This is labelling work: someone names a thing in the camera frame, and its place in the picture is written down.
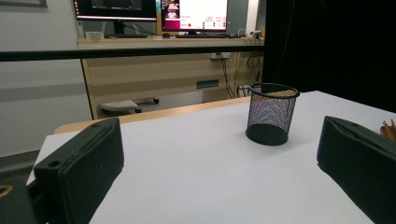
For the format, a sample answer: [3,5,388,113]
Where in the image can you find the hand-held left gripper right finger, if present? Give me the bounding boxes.
[316,115,396,224]

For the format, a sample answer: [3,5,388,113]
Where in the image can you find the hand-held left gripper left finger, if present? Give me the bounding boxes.
[33,117,125,224]

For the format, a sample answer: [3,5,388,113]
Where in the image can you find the black mesh pen holder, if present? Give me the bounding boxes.
[245,82,301,147]

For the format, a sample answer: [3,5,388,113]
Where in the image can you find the white chair base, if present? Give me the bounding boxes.
[99,96,161,115]

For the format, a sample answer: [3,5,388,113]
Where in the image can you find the wooden table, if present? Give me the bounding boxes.
[54,96,251,134]

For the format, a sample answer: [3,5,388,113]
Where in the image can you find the light wooden desk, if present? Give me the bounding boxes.
[77,35,265,120]

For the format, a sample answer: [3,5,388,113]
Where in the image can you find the black curtain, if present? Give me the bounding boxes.
[262,0,396,113]

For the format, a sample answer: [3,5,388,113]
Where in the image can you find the white tape roll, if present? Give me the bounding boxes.
[85,31,106,41]

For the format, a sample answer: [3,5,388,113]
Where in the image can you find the black keyboard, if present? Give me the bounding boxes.
[175,33,228,39]
[108,34,149,39]

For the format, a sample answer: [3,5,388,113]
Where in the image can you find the dark computer monitor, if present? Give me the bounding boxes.
[72,0,158,35]

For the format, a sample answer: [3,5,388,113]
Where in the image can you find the white power strip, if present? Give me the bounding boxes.
[210,51,232,60]

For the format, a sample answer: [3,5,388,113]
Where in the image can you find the bright computer monitor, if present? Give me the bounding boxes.
[160,0,229,35]

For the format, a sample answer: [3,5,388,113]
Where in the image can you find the black frame bar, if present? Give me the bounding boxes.
[0,45,265,63]

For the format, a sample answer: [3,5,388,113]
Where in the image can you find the black hanging cables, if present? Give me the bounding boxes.
[218,52,262,99]

